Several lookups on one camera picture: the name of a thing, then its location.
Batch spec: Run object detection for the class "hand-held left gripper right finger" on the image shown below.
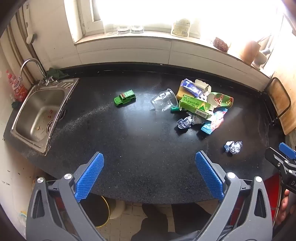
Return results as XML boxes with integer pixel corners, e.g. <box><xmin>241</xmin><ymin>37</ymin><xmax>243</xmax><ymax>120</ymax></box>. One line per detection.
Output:
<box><xmin>195</xmin><ymin>151</ymin><xmax>273</xmax><ymax>241</ymax></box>

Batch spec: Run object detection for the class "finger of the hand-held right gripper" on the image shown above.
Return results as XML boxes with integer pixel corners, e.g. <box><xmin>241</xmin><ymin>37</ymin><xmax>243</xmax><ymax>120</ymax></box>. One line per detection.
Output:
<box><xmin>279</xmin><ymin>142</ymin><xmax>296</xmax><ymax>161</ymax></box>
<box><xmin>265</xmin><ymin>147</ymin><xmax>295</xmax><ymax>177</ymax></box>

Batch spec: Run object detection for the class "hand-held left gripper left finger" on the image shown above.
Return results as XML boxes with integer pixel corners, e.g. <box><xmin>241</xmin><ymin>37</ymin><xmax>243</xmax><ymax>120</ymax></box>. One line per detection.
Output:
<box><xmin>26</xmin><ymin>152</ymin><xmax>104</xmax><ymax>241</ymax></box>

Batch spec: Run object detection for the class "yellow rimmed trash bin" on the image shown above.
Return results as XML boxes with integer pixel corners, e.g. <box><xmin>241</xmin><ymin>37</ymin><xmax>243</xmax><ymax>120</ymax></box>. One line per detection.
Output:
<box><xmin>80</xmin><ymin>193</ymin><xmax>110</xmax><ymax>227</ymax></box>

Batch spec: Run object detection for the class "yellow sponge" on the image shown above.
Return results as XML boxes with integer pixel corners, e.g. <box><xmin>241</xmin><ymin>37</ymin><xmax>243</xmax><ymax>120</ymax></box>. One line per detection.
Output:
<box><xmin>176</xmin><ymin>86</ymin><xmax>192</xmax><ymax>101</ymax></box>

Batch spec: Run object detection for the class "person's right hand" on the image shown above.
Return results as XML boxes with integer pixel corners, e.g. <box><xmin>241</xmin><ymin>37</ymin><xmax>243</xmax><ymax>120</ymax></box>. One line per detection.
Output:
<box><xmin>275</xmin><ymin>189</ymin><xmax>296</xmax><ymax>226</ymax></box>

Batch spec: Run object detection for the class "red bucket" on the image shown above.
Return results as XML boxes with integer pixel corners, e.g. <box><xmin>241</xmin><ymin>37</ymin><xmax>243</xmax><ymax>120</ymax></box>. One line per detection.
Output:
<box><xmin>231</xmin><ymin>173</ymin><xmax>284</xmax><ymax>223</ymax></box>

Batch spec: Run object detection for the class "crumpled paper ball right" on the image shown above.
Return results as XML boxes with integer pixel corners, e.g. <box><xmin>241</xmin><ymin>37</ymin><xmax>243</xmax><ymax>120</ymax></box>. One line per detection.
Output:
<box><xmin>223</xmin><ymin>140</ymin><xmax>243</xmax><ymax>154</ymax></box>

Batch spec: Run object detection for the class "blue snack wrapper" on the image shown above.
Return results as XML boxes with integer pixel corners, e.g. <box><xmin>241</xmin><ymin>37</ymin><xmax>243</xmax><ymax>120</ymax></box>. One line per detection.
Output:
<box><xmin>201</xmin><ymin>108</ymin><xmax>228</xmax><ymax>135</ymax></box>

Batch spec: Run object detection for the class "wooden cutting board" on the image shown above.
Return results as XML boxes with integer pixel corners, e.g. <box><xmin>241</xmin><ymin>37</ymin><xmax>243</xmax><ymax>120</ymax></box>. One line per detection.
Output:
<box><xmin>272</xmin><ymin>62</ymin><xmax>296</xmax><ymax>136</ymax></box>

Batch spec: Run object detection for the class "green cardboard box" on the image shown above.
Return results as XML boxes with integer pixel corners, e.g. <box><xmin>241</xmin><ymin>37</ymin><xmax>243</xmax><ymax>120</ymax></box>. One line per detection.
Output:
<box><xmin>179</xmin><ymin>94</ymin><xmax>215</xmax><ymax>121</ymax></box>

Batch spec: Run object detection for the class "colourful printed paper cup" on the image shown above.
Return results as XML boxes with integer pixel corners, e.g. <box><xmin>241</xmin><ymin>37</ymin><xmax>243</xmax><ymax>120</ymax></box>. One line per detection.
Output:
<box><xmin>206</xmin><ymin>91</ymin><xmax>234</xmax><ymax>109</ymax></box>

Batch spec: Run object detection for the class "stainless steel sink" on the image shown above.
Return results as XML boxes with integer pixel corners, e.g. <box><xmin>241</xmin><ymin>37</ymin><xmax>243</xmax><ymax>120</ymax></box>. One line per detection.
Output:
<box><xmin>10</xmin><ymin>77</ymin><xmax>80</xmax><ymax>156</ymax></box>

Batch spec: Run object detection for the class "green toy car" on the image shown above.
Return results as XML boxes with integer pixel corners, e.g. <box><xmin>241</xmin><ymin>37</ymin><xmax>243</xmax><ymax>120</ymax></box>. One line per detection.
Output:
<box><xmin>114</xmin><ymin>90</ymin><xmax>136</xmax><ymax>107</ymax></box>

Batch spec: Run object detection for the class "clear plastic cup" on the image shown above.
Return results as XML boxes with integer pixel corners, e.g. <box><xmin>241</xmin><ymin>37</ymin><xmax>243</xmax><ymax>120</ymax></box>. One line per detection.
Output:
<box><xmin>150</xmin><ymin>88</ymin><xmax>178</xmax><ymax>112</ymax></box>

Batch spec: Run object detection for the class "blue and white packet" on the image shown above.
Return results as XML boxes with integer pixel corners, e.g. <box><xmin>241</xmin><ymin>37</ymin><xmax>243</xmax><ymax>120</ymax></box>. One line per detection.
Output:
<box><xmin>180</xmin><ymin>78</ymin><xmax>204</xmax><ymax>98</ymax></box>

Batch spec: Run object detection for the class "white mortar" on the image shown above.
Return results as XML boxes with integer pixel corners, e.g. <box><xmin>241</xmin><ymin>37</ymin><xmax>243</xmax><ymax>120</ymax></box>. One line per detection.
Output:
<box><xmin>251</xmin><ymin>49</ymin><xmax>271</xmax><ymax>69</ymax></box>

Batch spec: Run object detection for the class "dark green cloth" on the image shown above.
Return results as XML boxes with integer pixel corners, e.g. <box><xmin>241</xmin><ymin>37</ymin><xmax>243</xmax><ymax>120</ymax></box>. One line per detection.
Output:
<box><xmin>47</xmin><ymin>67</ymin><xmax>68</xmax><ymax>80</ymax></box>

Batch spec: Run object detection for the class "red dish soap bottle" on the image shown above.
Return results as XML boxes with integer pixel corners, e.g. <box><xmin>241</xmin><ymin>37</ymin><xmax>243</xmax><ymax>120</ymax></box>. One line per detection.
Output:
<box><xmin>5</xmin><ymin>70</ymin><xmax>29</xmax><ymax>102</ymax></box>

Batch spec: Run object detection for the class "bowl of brown dried goods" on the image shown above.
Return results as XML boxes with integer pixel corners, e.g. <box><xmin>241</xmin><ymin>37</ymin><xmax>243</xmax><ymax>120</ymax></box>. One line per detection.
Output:
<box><xmin>213</xmin><ymin>37</ymin><xmax>229</xmax><ymax>52</ymax></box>

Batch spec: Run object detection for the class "chrome faucet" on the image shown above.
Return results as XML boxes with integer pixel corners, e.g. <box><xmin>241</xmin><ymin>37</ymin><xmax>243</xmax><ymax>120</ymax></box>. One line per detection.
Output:
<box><xmin>19</xmin><ymin>59</ymin><xmax>55</xmax><ymax>85</ymax></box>

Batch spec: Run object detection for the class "pale labelled bottle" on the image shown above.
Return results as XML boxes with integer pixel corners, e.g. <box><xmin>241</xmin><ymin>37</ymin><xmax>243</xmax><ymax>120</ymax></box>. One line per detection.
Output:
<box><xmin>171</xmin><ymin>19</ymin><xmax>191</xmax><ymax>37</ymax></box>

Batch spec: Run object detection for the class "wall pipe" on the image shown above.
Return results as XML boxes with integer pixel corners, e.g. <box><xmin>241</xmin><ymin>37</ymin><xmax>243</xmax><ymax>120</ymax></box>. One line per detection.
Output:
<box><xmin>7</xmin><ymin>14</ymin><xmax>40</xmax><ymax>86</ymax></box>

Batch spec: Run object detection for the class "white window frame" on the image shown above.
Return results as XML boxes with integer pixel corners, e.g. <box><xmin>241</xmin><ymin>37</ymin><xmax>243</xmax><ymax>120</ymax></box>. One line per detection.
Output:
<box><xmin>63</xmin><ymin>0</ymin><xmax>285</xmax><ymax>44</ymax></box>

